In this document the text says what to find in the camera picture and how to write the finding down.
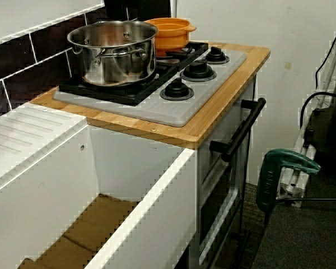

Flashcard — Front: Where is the stainless steel pot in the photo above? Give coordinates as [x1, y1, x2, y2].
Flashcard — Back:
[66, 20, 159, 88]

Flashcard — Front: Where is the orange plastic pot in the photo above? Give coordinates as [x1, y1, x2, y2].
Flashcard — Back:
[143, 17, 197, 58]

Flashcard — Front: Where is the grey stove top plate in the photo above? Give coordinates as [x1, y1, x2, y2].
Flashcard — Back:
[53, 46, 248, 127]

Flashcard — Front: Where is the black stove knob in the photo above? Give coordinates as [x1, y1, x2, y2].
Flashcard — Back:
[180, 59, 217, 82]
[204, 46, 230, 65]
[160, 77, 195, 101]

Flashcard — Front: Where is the white toy oven door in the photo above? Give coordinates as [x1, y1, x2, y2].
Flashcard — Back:
[197, 75, 258, 269]

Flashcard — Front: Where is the black burner grate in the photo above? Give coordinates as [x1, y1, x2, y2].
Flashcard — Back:
[156, 40, 209, 71]
[58, 66, 183, 106]

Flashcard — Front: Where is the green clamp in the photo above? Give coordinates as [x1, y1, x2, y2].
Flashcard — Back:
[256, 148, 322, 214]

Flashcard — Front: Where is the brown cardboard sheet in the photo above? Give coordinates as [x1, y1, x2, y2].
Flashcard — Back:
[18, 193, 141, 269]

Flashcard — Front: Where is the white sink basin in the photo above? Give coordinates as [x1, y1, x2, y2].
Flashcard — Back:
[0, 102, 198, 269]

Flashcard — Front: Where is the black device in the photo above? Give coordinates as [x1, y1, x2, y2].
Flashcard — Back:
[304, 106, 336, 176]

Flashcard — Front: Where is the black oven door handle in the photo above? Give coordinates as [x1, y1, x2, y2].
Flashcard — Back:
[209, 97, 267, 163]

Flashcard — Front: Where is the black cable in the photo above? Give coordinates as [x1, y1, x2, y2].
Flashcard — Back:
[274, 197, 336, 203]
[300, 91, 336, 135]
[315, 24, 336, 90]

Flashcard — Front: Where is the aluminium frame rail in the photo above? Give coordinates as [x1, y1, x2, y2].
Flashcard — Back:
[278, 25, 336, 208]

